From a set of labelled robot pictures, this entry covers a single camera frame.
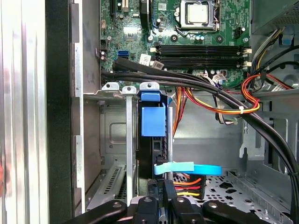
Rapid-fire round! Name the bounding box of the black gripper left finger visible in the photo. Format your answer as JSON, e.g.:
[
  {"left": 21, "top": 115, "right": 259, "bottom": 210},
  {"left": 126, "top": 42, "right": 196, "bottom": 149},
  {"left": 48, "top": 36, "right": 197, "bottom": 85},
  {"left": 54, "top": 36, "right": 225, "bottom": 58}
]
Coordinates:
[{"left": 63, "top": 196, "right": 160, "bottom": 224}]

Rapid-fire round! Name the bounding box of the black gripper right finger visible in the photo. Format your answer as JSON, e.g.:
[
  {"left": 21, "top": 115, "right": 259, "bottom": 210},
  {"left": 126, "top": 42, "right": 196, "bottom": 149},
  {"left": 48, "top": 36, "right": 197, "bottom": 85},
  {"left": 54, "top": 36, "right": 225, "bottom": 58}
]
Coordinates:
[{"left": 164, "top": 180, "right": 267, "bottom": 224}]

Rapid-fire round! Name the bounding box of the power wire with black plug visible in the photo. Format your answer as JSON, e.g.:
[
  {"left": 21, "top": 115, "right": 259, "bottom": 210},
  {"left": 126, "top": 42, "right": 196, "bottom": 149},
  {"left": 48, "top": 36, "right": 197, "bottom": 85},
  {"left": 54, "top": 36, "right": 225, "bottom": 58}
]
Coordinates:
[{"left": 148, "top": 174, "right": 206, "bottom": 203}]

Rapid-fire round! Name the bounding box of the hard disk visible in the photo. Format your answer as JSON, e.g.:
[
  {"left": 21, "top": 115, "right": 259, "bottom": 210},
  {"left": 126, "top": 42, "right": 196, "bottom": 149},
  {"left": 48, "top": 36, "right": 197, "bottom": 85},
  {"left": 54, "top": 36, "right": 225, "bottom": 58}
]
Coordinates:
[{"left": 136, "top": 91, "right": 175, "bottom": 187}]

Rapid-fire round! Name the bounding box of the silver metal disk bay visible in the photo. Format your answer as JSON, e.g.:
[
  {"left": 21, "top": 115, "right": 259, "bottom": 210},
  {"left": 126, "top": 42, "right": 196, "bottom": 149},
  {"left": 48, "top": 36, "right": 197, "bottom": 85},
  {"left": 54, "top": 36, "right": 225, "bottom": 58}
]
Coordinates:
[{"left": 83, "top": 81, "right": 175, "bottom": 210}]

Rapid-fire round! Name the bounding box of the black RAM slot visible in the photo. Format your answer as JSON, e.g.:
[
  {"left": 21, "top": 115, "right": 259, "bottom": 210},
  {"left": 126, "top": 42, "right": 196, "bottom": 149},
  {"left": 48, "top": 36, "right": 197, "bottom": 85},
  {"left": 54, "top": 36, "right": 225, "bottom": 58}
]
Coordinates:
[
  {"left": 156, "top": 63, "right": 247, "bottom": 69},
  {"left": 156, "top": 57, "right": 247, "bottom": 63},
  {"left": 155, "top": 44, "right": 247, "bottom": 51},
  {"left": 155, "top": 50, "right": 247, "bottom": 56}
]

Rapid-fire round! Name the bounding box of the black open PC case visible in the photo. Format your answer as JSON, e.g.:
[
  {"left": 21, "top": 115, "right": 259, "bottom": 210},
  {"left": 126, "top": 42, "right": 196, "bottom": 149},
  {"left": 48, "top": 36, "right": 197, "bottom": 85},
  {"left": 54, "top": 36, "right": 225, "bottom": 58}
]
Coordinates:
[{"left": 45, "top": 0, "right": 299, "bottom": 224}]

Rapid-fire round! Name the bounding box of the green motherboard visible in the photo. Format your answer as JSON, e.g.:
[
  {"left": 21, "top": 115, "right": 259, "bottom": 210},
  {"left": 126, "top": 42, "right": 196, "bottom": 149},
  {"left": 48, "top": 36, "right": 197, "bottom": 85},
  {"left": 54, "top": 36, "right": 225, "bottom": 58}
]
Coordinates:
[{"left": 100, "top": 0, "right": 252, "bottom": 89}]

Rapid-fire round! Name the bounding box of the square chipset chip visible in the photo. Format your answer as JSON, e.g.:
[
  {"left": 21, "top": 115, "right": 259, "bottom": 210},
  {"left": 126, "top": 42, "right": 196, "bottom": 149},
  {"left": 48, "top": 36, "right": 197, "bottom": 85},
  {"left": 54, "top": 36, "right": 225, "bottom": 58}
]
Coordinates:
[{"left": 123, "top": 27, "right": 139, "bottom": 42}]

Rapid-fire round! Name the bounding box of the CPU socket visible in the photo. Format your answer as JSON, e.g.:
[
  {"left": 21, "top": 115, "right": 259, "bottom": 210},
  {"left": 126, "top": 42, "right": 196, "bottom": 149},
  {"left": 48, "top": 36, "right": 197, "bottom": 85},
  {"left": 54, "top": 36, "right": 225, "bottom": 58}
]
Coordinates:
[{"left": 177, "top": 0, "right": 221, "bottom": 33}]

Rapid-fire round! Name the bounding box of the metal socket cover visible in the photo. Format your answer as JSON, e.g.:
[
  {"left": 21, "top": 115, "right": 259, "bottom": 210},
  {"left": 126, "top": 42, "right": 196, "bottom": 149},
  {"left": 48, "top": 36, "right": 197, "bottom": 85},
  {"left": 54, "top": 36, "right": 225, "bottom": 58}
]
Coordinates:
[{"left": 179, "top": 0, "right": 217, "bottom": 28}]

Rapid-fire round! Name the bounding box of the black graphics card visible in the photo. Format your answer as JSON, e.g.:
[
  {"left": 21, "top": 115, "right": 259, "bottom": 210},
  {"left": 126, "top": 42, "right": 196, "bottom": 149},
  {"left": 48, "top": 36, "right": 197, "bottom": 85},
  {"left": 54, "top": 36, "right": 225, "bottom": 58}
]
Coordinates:
[{"left": 139, "top": 0, "right": 150, "bottom": 28}]

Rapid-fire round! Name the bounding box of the silver CPU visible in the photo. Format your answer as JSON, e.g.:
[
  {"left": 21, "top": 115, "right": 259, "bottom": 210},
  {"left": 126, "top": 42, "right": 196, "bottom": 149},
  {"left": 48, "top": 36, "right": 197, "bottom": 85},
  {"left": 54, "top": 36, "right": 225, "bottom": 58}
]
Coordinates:
[{"left": 186, "top": 4, "right": 210, "bottom": 24}]

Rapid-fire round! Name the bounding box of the blue plastic drive latch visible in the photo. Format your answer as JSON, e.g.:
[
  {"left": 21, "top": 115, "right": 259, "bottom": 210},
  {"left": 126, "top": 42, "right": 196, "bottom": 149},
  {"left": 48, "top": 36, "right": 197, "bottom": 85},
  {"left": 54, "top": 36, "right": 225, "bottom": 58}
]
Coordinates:
[{"left": 281, "top": 35, "right": 294, "bottom": 46}]

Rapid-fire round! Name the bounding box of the black expansion slot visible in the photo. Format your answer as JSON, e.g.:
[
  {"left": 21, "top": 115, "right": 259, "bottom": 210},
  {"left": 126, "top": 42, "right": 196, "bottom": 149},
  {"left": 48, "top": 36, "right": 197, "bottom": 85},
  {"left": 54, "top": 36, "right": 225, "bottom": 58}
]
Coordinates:
[{"left": 109, "top": 0, "right": 116, "bottom": 21}]

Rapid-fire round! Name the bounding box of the grey power supply box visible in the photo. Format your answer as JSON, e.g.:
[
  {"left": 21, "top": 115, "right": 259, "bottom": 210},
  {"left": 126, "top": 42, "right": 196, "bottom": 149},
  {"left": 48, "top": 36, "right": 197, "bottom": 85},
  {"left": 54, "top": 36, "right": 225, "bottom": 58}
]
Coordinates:
[{"left": 251, "top": 0, "right": 299, "bottom": 35}]

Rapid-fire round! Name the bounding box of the red yellow orange wire bundle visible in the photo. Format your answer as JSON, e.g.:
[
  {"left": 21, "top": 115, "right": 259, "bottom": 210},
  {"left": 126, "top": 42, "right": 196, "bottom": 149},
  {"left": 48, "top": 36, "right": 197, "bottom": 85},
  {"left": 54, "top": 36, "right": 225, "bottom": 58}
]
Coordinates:
[{"left": 174, "top": 73, "right": 294, "bottom": 126}]

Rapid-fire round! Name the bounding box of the thick black sleeved cable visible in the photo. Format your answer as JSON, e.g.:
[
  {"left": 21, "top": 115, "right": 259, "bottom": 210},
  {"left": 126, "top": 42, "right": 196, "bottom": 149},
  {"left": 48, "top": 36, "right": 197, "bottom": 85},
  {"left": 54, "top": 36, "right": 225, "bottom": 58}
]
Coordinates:
[
  {"left": 101, "top": 70, "right": 299, "bottom": 224},
  {"left": 112, "top": 57, "right": 299, "bottom": 224}
]

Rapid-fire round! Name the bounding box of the yellow black supply wire bundle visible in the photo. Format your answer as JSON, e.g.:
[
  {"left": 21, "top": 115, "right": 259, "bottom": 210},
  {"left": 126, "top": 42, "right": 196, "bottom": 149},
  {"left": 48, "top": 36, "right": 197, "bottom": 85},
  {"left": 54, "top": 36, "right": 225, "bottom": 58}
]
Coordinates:
[{"left": 251, "top": 27, "right": 285, "bottom": 73}]

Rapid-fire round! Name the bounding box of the wire locking lever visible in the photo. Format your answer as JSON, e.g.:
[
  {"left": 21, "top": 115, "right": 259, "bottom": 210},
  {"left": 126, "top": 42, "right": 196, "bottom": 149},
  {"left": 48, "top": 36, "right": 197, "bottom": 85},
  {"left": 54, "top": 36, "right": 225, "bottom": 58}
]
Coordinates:
[{"left": 174, "top": 7, "right": 221, "bottom": 35}]

